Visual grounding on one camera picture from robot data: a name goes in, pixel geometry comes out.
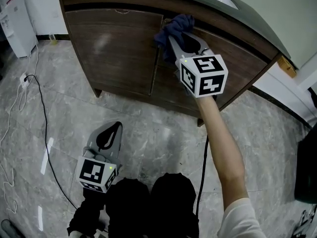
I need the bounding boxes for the thick black cable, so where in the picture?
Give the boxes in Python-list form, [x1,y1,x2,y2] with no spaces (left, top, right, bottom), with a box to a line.
[195,134,209,217]

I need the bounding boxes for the person's left forearm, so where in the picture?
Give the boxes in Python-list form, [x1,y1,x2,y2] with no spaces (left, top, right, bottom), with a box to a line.
[66,186,107,238]

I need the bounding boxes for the thin black floor cable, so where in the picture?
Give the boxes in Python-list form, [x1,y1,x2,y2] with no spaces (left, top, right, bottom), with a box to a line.
[24,74,78,210]

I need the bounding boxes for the white power strip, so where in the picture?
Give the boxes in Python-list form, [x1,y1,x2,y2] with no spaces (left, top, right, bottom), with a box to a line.
[19,72,31,88]

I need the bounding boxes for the person's white shirt sleeve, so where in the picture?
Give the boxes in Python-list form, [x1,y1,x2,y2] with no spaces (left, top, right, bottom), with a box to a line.
[217,196,267,238]

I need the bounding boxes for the white floor cable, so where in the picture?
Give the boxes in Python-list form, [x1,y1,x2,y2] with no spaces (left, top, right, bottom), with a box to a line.
[0,18,40,218]

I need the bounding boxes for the grey metal frame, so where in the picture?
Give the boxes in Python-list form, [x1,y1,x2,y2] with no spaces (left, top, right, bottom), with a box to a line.
[291,204,317,238]

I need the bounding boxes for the grey round object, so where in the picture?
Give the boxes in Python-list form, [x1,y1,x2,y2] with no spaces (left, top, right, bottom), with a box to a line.
[0,219,21,238]

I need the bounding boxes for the person's right forearm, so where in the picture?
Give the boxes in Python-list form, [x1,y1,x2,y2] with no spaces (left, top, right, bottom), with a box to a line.
[195,95,249,209]

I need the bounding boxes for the dark blue cloth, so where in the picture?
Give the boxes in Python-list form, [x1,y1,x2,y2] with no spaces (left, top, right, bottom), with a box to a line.
[153,13,196,64]

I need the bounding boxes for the person's black trouser legs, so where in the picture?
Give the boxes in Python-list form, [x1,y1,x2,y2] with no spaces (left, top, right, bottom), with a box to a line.
[106,172,200,238]

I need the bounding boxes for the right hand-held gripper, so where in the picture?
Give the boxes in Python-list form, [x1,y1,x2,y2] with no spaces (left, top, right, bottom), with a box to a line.
[168,32,229,99]

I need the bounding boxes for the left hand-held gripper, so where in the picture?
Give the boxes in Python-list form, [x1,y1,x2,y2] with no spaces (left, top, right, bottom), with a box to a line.
[75,121,124,193]

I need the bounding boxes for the brown wooden locker door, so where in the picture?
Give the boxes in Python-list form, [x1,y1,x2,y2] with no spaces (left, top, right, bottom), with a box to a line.
[151,25,269,114]
[64,9,164,96]

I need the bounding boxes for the white water dispenser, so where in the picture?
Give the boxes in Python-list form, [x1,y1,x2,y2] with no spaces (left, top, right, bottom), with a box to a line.
[0,0,38,59]

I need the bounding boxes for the brown wooden locker cabinet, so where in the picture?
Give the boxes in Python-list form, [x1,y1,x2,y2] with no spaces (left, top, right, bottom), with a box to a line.
[56,0,292,127]

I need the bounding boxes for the light wooden block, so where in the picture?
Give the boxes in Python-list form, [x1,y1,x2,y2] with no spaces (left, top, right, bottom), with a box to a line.
[276,54,297,78]

